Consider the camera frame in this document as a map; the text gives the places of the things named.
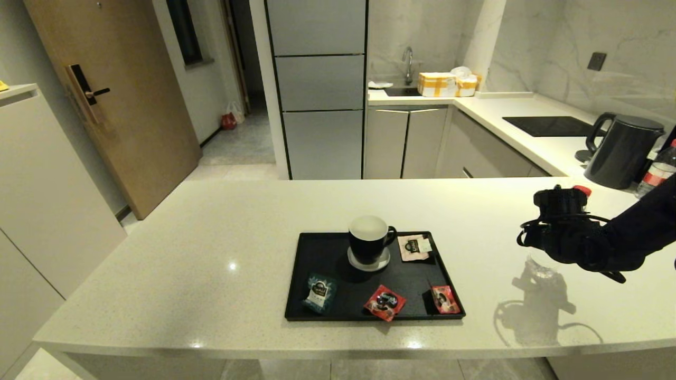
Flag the beige tea sachet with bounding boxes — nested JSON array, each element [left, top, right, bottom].
[[397, 234, 433, 262]]

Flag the chrome kitchen faucet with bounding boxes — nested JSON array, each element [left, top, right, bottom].
[[401, 46, 414, 87]]

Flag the dark narrow window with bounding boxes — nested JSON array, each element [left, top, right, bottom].
[[166, 0, 203, 67]]

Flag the teal tea sachet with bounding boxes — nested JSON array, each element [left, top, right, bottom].
[[302, 272, 338, 315]]

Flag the small yellow white box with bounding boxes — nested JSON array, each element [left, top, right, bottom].
[[455, 75, 480, 98]]

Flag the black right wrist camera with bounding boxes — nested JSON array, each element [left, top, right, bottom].
[[533, 186, 589, 218]]

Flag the grey tall refrigerator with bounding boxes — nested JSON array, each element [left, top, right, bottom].
[[264, 0, 369, 181]]

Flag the red coffee sachet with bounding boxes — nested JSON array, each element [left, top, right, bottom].
[[363, 284, 407, 322], [430, 284, 462, 316]]

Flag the grey cabinet door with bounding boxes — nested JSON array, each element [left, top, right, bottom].
[[364, 108, 408, 179], [402, 108, 447, 179]]

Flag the grey drawer cabinet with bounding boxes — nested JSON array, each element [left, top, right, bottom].
[[438, 110, 550, 178]]

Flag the white tall cabinet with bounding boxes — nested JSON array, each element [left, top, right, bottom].
[[0, 83, 127, 365]]

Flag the white round saucer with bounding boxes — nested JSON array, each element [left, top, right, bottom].
[[347, 247, 391, 273]]

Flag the black electric kettle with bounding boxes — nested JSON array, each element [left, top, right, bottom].
[[585, 112, 665, 190]]

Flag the large yellow white box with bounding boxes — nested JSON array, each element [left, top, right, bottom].
[[417, 72, 457, 99]]

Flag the black door lock handle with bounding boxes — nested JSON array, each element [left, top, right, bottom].
[[65, 64, 111, 125]]

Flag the black induction cooktop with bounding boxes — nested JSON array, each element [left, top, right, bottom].
[[502, 116, 607, 138]]

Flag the black rectangular serving tray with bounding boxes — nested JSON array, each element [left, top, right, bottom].
[[285, 231, 466, 322]]

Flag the clear water bottle red cap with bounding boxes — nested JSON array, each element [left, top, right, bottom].
[[636, 140, 676, 199], [525, 185, 592, 281]]

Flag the black mug white inside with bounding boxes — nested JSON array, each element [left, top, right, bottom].
[[348, 215, 397, 266]]

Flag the brown wooden door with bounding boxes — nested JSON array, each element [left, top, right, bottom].
[[24, 0, 203, 221]]

